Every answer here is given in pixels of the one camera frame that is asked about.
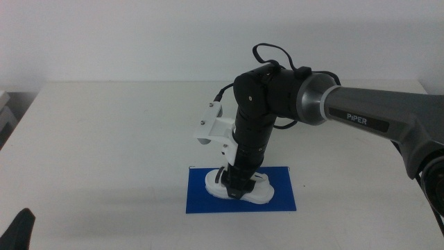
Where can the blue rectangular mat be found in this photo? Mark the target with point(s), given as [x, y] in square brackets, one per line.
[284, 203]

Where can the white toy shoe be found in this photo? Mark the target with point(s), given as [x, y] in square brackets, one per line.
[261, 194]

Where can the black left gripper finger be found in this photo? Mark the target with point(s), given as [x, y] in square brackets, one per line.
[19, 231]

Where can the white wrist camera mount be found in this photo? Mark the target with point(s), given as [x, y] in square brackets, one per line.
[215, 128]

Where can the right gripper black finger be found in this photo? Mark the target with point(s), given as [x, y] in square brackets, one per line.
[239, 193]

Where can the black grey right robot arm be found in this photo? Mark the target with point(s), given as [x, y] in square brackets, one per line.
[364, 104]

